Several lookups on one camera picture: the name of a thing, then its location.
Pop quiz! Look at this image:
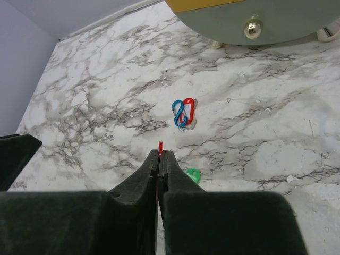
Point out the blue S carabiner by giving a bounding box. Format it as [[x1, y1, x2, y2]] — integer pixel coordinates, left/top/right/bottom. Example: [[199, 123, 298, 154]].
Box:
[[171, 99, 188, 128]]

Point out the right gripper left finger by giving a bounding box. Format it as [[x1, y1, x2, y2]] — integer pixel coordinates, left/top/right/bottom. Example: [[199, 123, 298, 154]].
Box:
[[1, 150, 159, 254]]

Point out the round three-drawer mini cabinet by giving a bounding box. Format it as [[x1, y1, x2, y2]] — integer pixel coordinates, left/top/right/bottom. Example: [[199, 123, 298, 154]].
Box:
[[166, 0, 339, 46]]

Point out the red key tag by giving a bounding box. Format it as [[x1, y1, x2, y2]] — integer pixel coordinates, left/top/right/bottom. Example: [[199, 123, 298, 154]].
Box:
[[156, 141, 164, 205]]

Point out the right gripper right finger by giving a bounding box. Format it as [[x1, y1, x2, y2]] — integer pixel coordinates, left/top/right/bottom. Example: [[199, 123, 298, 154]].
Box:
[[158, 151, 308, 254]]

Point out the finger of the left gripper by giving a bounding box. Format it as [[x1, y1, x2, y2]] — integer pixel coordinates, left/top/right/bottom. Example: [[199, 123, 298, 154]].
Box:
[[1, 134, 42, 191]]

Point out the red tagged key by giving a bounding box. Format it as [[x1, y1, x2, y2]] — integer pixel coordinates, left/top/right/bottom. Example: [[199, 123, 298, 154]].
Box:
[[178, 98, 198, 132]]

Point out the green key tag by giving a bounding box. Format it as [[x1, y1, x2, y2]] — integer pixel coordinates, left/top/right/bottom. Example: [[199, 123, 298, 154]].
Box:
[[185, 168, 201, 184]]

